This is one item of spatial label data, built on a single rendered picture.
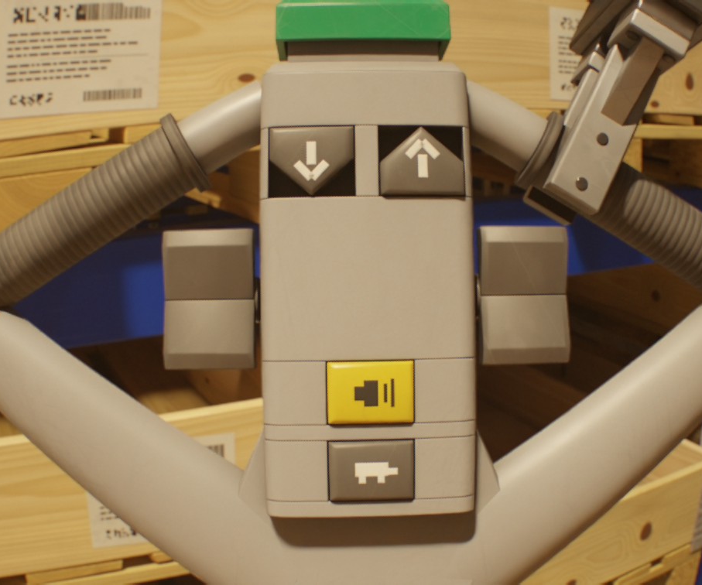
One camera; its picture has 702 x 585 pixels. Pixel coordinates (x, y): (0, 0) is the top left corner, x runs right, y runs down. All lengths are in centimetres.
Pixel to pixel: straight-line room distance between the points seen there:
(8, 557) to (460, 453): 88
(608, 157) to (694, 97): 121
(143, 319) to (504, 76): 61
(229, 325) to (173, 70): 73
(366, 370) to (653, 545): 150
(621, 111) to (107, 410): 27
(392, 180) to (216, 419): 82
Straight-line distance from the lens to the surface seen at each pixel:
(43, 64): 106
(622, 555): 179
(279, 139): 39
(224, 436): 119
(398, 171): 39
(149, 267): 117
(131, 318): 118
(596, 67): 47
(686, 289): 220
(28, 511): 117
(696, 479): 187
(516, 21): 134
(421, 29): 42
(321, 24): 42
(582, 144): 41
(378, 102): 40
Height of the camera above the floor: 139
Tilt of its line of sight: 15 degrees down
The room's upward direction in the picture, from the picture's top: 1 degrees counter-clockwise
